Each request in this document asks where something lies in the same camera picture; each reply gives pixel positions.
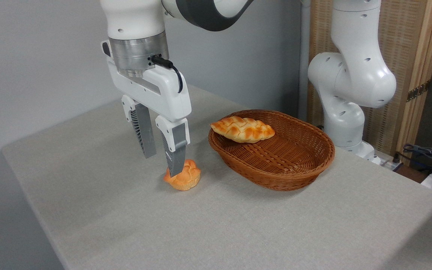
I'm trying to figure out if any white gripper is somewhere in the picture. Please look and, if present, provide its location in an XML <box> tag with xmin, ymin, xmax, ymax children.
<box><xmin>102</xmin><ymin>39</ymin><xmax>192</xmax><ymax>177</ymax></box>

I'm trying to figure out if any long braided bread loaf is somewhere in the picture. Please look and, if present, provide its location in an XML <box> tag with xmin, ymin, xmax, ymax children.
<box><xmin>210</xmin><ymin>116</ymin><xmax>276</xmax><ymax>144</ymax></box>

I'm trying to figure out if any round orange bread bun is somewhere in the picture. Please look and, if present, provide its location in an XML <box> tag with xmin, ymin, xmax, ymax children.
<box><xmin>163</xmin><ymin>159</ymin><xmax>201</xmax><ymax>191</ymax></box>

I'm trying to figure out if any grey tablecloth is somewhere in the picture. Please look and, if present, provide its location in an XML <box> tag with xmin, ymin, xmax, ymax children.
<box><xmin>0</xmin><ymin>84</ymin><xmax>432</xmax><ymax>270</ymax></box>

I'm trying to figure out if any brown wicker basket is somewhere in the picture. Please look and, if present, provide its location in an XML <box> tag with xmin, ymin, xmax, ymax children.
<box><xmin>208</xmin><ymin>109</ymin><xmax>336</xmax><ymax>192</ymax></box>

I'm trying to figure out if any white power strip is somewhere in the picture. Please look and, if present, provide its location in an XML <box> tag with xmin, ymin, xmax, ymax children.
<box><xmin>378</xmin><ymin>157</ymin><xmax>403</xmax><ymax>171</ymax></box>

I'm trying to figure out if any brass screen hinge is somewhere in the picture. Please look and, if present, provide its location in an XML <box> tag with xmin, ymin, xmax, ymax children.
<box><xmin>406</xmin><ymin>80</ymin><xmax>431</xmax><ymax>102</ymax></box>

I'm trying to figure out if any wooden rattan folding screen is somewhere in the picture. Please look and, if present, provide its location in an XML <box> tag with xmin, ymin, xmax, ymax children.
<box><xmin>308</xmin><ymin>0</ymin><xmax>432</xmax><ymax>164</ymax></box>

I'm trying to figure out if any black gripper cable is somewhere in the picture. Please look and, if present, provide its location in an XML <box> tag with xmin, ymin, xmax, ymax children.
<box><xmin>150</xmin><ymin>55</ymin><xmax>184</xmax><ymax>93</ymax></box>

